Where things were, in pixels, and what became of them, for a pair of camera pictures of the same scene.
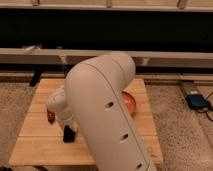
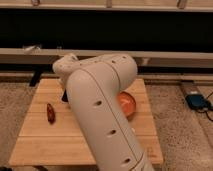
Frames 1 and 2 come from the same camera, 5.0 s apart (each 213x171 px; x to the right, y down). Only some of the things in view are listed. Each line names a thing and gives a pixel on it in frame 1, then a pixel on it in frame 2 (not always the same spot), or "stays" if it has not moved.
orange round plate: x=129 y=101 stays
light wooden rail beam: x=72 y=56 stays
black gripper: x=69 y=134 to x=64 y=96
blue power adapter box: x=196 y=101 stays
